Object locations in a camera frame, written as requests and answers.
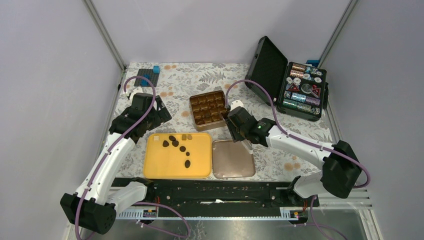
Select white handled metal tongs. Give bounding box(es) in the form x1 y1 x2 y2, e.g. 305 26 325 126
241 139 254 155

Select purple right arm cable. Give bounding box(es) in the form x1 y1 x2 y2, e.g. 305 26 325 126
224 79 372 240

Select yellow plastic tray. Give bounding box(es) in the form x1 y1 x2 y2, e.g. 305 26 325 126
142 133 212 180

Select blue lego cube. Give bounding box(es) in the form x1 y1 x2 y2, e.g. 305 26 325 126
152 65 161 74

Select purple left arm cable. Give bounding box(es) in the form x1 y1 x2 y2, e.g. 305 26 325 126
74 76 191 240

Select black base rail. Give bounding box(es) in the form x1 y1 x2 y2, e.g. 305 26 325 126
112 177 320 211

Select dark grey lego baseplate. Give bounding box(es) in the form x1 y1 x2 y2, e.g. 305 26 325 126
133 67 161 87

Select gold chocolate box tin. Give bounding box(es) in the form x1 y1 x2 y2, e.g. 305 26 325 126
189 90 228 132

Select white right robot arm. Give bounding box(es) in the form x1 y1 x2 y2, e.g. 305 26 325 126
225 106 363 206

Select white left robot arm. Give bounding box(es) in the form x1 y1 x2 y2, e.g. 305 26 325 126
60 93 172 235

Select dark leaf chocolate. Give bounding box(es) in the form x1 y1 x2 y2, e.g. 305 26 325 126
162 140 170 148
184 160 191 169

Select black open carrying case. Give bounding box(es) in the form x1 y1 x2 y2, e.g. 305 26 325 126
245 36 329 122

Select rose gold tin lid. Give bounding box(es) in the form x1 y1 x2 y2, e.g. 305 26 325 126
212 139 256 179

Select blue lego brick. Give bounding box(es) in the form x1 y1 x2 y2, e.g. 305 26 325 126
140 74 150 87

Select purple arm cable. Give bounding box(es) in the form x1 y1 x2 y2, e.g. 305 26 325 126
74 76 191 240
224 79 372 240

